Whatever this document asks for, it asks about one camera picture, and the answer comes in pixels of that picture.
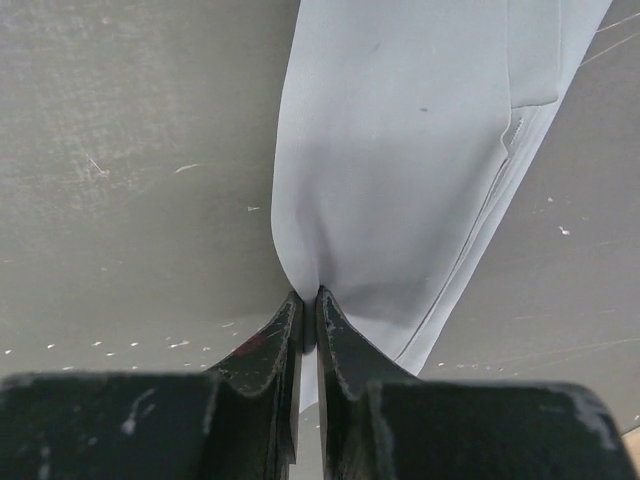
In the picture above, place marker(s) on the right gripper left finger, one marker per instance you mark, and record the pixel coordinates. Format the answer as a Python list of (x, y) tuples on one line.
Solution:
[(234, 420)]

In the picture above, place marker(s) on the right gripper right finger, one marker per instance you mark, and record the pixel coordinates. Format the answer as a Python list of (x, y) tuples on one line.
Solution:
[(380, 422)]

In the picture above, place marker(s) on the grey underwear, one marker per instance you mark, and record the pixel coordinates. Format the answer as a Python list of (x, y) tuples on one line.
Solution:
[(405, 129)]

